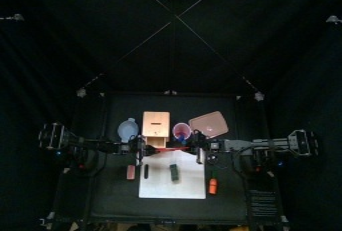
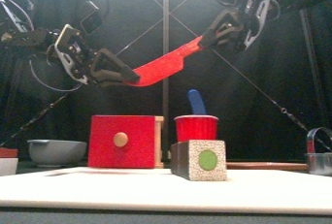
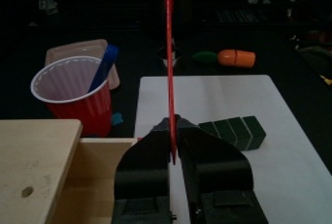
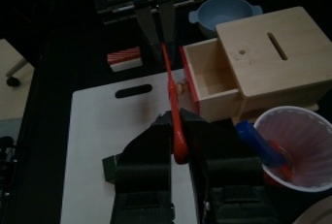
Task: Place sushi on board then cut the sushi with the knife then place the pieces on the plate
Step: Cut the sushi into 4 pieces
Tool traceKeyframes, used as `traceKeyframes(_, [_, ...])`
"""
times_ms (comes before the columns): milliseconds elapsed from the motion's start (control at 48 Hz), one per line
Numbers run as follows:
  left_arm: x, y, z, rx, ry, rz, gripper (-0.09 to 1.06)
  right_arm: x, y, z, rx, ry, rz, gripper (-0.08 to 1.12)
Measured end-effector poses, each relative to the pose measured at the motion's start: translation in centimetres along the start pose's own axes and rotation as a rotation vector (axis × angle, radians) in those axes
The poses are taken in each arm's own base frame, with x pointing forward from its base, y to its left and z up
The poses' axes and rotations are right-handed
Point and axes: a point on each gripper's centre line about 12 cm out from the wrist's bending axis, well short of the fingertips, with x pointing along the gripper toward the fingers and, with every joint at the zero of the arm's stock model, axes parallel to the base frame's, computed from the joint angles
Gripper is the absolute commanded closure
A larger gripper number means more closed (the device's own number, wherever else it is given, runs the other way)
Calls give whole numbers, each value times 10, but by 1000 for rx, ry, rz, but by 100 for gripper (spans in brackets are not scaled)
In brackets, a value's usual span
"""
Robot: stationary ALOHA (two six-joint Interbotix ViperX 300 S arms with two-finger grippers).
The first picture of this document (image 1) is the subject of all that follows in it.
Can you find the red toy knife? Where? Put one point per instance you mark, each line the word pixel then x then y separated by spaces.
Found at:
pixel 171 149

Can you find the green toy sushi roll piece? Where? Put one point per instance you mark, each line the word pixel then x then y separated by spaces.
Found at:
pixel 174 172

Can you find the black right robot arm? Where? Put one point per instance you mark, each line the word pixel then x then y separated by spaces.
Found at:
pixel 268 142

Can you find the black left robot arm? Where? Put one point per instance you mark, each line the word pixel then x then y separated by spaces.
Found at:
pixel 71 139

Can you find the white cutting board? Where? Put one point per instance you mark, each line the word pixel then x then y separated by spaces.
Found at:
pixel 171 183

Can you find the blue toy utensil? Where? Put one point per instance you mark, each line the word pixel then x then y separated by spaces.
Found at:
pixel 181 138

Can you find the pink cup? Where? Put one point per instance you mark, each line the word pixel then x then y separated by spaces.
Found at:
pixel 182 129

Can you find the grey-blue bowl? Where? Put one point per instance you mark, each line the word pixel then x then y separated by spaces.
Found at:
pixel 127 130

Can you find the small black stick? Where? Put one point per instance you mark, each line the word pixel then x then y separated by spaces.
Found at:
pixel 146 171

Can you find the orange toy carrot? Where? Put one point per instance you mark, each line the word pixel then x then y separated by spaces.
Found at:
pixel 213 186

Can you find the white text label sticker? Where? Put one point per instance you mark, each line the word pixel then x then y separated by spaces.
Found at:
pixel 262 202

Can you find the silver frame clamp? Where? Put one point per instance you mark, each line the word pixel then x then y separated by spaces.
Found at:
pixel 260 96
pixel 333 19
pixel 16 17
pixel 80 92
pixel 170 92

